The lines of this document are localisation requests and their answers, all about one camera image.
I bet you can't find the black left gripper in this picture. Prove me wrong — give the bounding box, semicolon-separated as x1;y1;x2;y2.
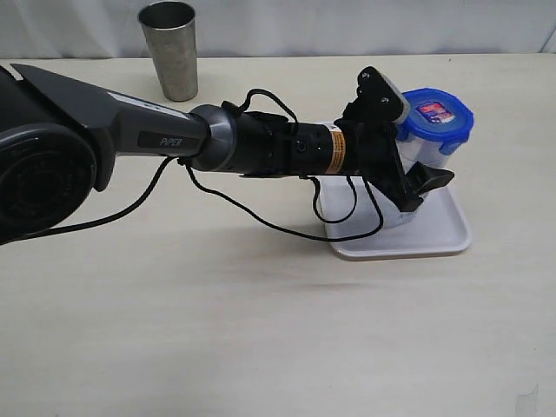
334;102;455;213

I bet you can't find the clear plastic tall container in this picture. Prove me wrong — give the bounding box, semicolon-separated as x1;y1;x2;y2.
376;134;454;228

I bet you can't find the blue plastic lid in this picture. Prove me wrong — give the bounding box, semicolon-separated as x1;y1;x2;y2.
397;88;474;156

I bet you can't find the stainless steel cup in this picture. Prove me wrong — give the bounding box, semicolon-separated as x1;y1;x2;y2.
137;1;198;102

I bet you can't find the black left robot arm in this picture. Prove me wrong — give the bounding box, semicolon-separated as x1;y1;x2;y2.
1;64;425;243

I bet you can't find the white rectangular tray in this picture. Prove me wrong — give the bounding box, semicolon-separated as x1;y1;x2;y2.
318;176;472;261

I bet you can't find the white backdrop curtain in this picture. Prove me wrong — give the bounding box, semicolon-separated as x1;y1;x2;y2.
1;1;555;58

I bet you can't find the wrist camera mount block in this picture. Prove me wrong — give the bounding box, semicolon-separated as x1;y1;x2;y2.
357;66;410;124

